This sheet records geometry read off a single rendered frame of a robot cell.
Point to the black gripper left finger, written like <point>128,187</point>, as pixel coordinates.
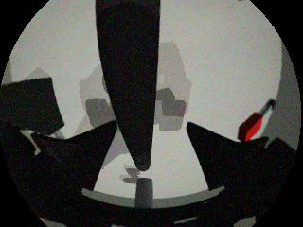
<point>82,155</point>

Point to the grey cylinder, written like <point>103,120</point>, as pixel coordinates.
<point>144,198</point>

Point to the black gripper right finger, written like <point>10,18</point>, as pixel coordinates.
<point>219,156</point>

